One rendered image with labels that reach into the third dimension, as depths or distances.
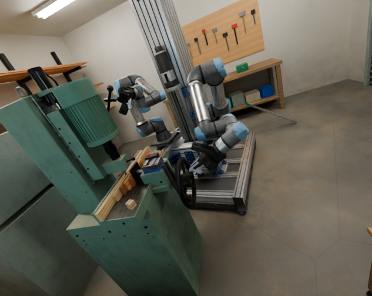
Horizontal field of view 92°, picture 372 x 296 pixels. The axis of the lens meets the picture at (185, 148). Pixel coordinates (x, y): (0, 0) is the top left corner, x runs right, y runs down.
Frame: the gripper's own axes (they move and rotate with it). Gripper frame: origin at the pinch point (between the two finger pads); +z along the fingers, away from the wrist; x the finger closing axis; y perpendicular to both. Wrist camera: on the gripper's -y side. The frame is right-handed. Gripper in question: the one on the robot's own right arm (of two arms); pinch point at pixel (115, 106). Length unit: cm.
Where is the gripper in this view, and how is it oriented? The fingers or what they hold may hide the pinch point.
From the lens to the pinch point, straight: 111.3
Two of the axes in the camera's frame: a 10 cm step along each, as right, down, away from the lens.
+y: 3.1, -8.0, -5.1
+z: -1.4, 4.9, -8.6
